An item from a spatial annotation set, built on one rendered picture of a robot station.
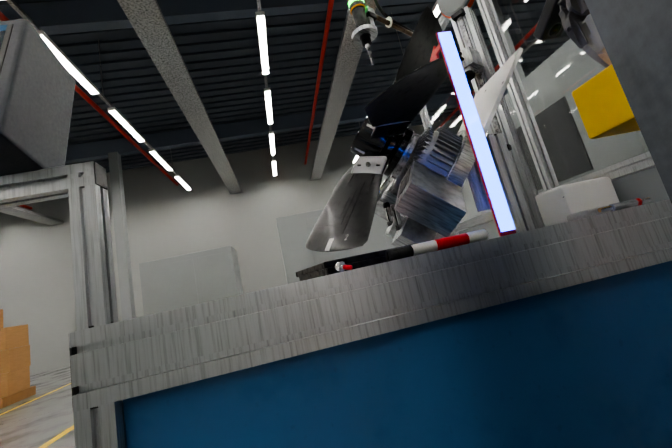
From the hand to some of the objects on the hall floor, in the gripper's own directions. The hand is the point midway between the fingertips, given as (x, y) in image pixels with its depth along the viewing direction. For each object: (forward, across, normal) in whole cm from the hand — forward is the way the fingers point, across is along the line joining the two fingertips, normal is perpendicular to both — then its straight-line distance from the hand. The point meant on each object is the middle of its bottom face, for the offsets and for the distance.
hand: (607, 64), depth 58 cm
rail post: (+109, -78, -1) cm, 134 cm away
